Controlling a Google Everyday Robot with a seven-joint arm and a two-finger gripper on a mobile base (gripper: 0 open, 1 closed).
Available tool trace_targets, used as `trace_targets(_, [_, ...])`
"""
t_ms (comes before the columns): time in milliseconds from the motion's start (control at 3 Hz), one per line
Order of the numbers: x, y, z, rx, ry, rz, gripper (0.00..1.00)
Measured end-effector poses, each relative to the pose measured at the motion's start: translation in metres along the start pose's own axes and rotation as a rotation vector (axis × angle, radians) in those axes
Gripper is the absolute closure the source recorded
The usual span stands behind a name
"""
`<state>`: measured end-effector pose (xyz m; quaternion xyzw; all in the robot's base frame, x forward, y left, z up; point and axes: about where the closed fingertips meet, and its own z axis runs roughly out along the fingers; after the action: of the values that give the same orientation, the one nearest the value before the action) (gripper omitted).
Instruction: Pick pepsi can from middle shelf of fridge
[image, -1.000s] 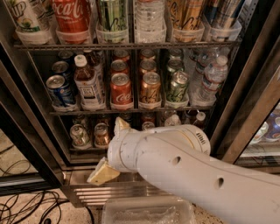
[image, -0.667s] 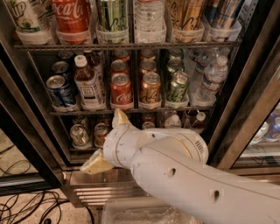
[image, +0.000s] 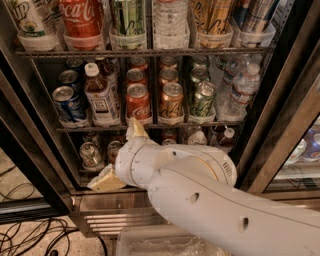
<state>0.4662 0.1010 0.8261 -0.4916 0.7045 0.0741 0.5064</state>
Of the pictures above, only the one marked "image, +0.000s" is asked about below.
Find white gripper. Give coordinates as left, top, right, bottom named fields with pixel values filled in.
left=87, top=117, right=167, bottom=192

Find blue pepsi can front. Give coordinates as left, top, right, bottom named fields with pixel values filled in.
left=52, top=86, right=88, bottom=128

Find blue pepsi can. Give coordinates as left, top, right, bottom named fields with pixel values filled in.
left=58, top=70, right=83, bottom=94
left=66, top=58, right=84, bottom=74
left=52, top=86, right=88, bottom=128

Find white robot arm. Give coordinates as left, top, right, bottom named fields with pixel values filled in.
left=88, top=118, right=320, bottom=256

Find orange can bottom shelf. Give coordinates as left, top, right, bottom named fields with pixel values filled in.
left=107, top=140, right=123, bottom=164

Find orange can shelf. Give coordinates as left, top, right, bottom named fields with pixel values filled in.
left=191, top=0, right=234, bottom=49
left=107, top=140, right=123, bottom=164

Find red can bottom shelf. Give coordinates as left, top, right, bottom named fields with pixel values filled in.
left=162, top=139, right=177, bottom=145

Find red coca-cola can front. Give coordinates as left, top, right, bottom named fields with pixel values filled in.
left=126, top=83, right=152, bottom=125

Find stainless fridge base grille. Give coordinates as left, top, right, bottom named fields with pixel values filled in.
left=71, top=189, right=320, bottom=238

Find water bottle bottom shelf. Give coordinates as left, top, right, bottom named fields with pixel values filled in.
left=187, top=131, right=207, bottom=145

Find red coca-cola can back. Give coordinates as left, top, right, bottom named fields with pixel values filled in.
left=129, top=56, right=149, bottom=71

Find green lacroix can front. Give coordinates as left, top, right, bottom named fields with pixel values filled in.
left=189, top=81, right=216, bottom=121

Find green lacroix can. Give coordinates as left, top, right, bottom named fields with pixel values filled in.
left=190, top=67, right=211, bottom=86
left=192, top=55, right=210, bottom=69
left=189, top=81, right=216, bottom=121

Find orange lacroix can back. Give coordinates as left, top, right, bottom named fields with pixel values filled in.
left=159, top=55, right=178, bottom=69

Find tea bottle bottom shelf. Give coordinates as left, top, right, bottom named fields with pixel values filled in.
left=216, top=128, right=235, bottom=153

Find blue pepsi can back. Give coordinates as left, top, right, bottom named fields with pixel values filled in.
left=66, top=58, right=84, bottom=74

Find green lacroix can back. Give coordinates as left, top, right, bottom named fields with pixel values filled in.
left=192, top=55, right=210, bottom=69

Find green can top shelf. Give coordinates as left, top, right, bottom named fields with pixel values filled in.
left=109, top=0, right=146, bottom=49

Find clear water bottle top shelf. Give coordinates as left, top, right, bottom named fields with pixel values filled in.
left=152, top=0, right=190, bottom=50

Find red coca-cola can top shelf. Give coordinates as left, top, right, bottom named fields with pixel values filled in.
left=59, top=0, right=104, bottom=50

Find white 7up can top shelf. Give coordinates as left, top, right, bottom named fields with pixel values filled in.
left=6, top=0, right=61, bottom=52

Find fridge glass door right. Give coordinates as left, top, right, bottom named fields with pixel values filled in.
left=238, top=0, right=320, bottom=202

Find orange can top shelf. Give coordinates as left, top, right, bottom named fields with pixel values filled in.
left=191, top=0, right=234, bottom=49

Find dark striped can top shelf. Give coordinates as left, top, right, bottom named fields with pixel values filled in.
left=233, top=0, right=279, bottom=48

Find brown tea bottle white cap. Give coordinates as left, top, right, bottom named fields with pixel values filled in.
left=84, top=63, right=119, bottom=127

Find clear plastic bin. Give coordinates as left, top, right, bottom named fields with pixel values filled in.
left=116, top=224, right=232, bottom=256

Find tea bottle behind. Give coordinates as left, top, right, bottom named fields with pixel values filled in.
left=95, top=57, right=117, bottom=87

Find clear water bottle front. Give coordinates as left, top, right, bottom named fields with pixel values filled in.
left=218, top=63, right=260, bottom=122

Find clear water bottle behind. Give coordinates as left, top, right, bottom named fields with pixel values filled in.
left=216, top=54, right=250, bottom=97

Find middle wire shelf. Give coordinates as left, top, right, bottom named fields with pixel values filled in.
left=56, top=121, right=243, bottom=133

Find wire shelf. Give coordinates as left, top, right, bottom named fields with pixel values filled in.
left=15, top=46, right=275, bottom=59
left=56, top=121, right=243, bottom=133

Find top wire shelf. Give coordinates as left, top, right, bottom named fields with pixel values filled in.
left=15, top=46, right=275, bottom=59

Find black floor cables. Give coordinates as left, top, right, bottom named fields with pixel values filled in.
left=0, top=164, right=108, bottom=256

